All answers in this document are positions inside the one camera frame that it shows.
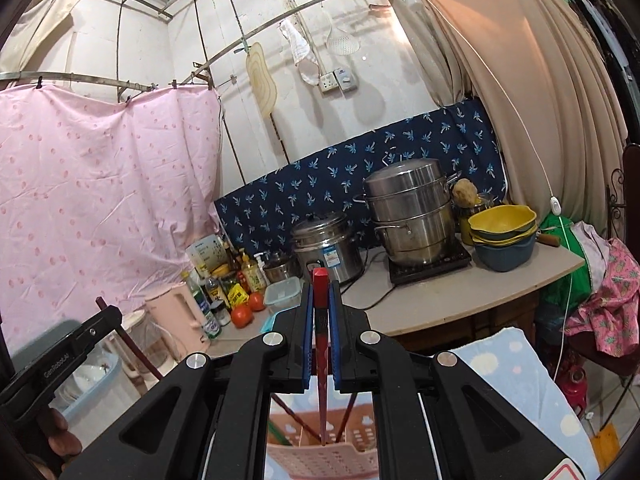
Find red tomato right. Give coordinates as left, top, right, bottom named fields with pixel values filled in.
left=247, top=292, right=266, bottom=312

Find navy patterned cloth backsplash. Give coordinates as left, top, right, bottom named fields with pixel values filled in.
left=215, top=98, right=508, bottom=255

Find pink perforated utensil holder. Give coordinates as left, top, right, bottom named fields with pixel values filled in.
left=265, top=401, right=380, bottom=479

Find white cord with switch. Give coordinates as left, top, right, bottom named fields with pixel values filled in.
left=399, top=0, right=576, bottom=386

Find stacked yellow blue bowls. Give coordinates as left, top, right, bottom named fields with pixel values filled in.
left=469, top=205, right=538, bottom=272

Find wall power socket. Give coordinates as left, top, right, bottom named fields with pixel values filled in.
left=319, top=67, right=359, bottom=93

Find yellow snack packet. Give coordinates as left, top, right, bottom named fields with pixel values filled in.
left=227, top=283, right=250, bottom=309

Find yellow oil bottle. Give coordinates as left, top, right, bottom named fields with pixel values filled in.
left=242, top=252, right=268, bottom=294

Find pink dotted curtain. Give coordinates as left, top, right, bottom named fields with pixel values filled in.
left=1, top=86, right=222, bottom=351

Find dark maroon chopstick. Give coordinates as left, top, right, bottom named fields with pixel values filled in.
left=271, top=393, right=322, bottom=443
left=105, top=315, right=163, bottom=380

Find red tomato left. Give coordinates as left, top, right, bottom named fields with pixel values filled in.
left=231, top=304, right=254, bottom=330

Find clear food container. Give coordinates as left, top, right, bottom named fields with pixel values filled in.
left=264, top=276, right=303, bottom=314

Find black induction cooker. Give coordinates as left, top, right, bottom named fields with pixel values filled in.
left=388, top=240, right=472, bottom=286

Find hanging yellow cutting board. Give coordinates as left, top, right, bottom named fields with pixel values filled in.
left=245, top=42, right=278, bottom=118

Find beige curtain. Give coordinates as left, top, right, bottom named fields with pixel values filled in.
left=390, top=0, right=627, bottom=231

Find stainless steel steamer pot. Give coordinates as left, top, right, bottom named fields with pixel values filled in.
left=352, top=158, right=461, bottom=266

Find pink floral cloth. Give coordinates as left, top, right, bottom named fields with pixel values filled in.
left=564, top=238, right=639, bottom=358

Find small steel pot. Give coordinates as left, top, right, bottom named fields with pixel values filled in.
left=262, top=250, right=302, bottom=284

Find white blender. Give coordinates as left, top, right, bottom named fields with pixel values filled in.
left=105, top=310, right=177, bottom=389

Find silver rice cooker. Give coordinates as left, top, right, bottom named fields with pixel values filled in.
left=291, top=212, right=363, bottom=284

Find green chopstick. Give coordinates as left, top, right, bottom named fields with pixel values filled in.
left=268, top=419, right=291, bottom=446

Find pink electric kettle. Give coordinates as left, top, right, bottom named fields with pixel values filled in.
left=144, top=283, right=210, bottom=361

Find person hand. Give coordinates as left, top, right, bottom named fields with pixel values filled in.
left=28, top=406, right=82, bottom=480

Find red tomato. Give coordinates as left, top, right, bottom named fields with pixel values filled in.
left=231, top=304, right=254, bottom=330
left=247, top=292, right=266, bottom=312

